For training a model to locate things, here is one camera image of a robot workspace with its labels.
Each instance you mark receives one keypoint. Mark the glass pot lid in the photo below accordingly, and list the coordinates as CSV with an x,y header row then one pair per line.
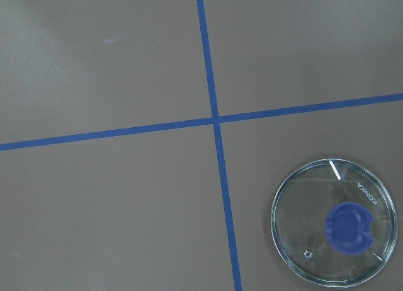
x,y
334,223

